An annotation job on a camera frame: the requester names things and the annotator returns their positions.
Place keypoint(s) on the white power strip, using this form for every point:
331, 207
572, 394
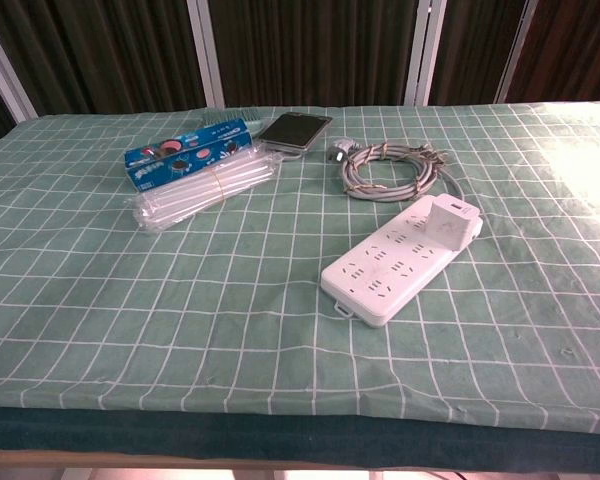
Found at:
380, 272

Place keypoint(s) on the white charger block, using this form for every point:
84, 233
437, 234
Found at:
450, 227

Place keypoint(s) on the green hand brush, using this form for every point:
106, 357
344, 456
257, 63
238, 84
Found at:
252, 120

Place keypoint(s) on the green white checked tablecloth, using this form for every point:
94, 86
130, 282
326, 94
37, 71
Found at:
230, 300

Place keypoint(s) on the dark screen smartphone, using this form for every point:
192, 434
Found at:
295, 130

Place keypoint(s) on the clear pack of straws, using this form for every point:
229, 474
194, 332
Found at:
190, 200

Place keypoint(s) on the blue Oreo cookie box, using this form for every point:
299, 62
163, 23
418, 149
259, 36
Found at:
180, 160

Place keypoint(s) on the dark pleated curtain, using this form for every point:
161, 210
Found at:
305, 50

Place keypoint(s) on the dark teal table underlay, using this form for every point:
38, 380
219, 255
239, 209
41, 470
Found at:
230, 430

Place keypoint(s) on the white frame post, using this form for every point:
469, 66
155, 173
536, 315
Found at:
516, 50
425, 50
5, 70
206, 55

